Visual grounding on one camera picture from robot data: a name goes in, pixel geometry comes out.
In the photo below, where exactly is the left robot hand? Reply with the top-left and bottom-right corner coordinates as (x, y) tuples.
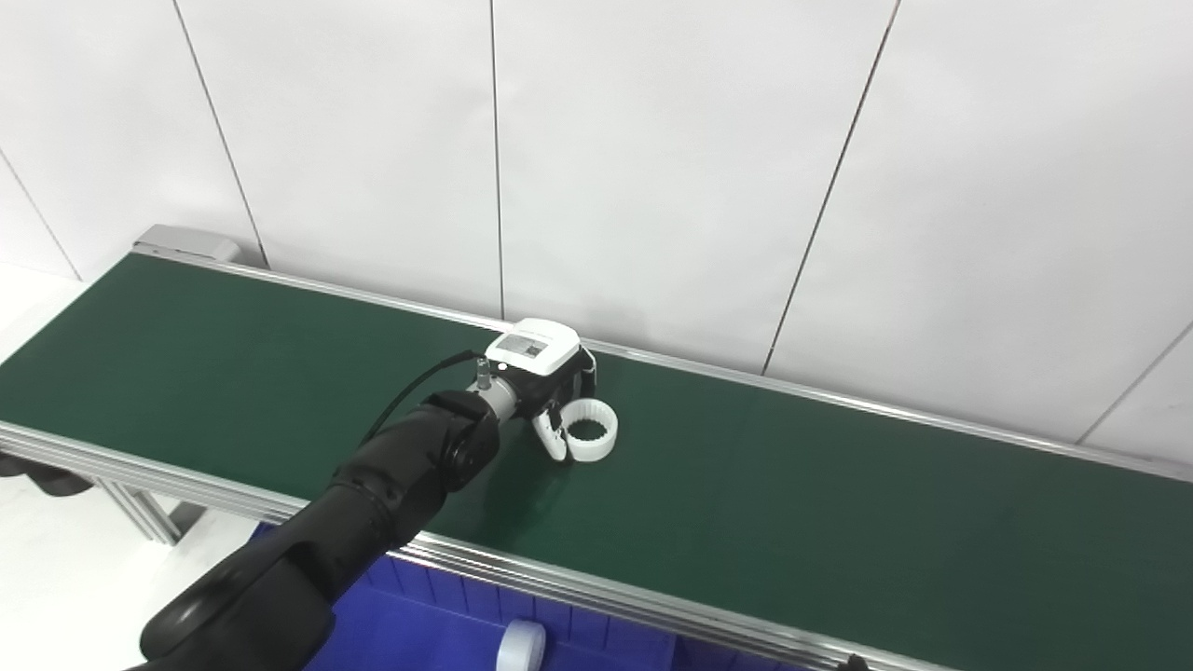
(480, 319), (599, 464)

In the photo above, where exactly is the white toothed plastic ring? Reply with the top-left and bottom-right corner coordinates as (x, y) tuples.
(562, 398), (619, 463)

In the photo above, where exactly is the white plastic cylinder part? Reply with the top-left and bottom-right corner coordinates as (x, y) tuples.
(496, 620), (547, 671)

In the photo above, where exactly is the blue bin with white parts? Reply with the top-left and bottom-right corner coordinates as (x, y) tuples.
(252, 522), (681, 671)

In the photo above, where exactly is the grey conveyor end cover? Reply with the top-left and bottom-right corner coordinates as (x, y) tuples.
(133, 224), (241, 267)

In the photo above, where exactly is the aluminium conveyor leg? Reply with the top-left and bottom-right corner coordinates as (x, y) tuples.
(93, 480), (183, 546)

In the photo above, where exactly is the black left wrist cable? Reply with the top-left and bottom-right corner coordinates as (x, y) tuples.
(359, 349), (486, 444)

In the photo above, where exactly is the green conveyor belt with aluminium frame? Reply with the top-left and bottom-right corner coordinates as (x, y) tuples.
(0, 244), (1193, 671)

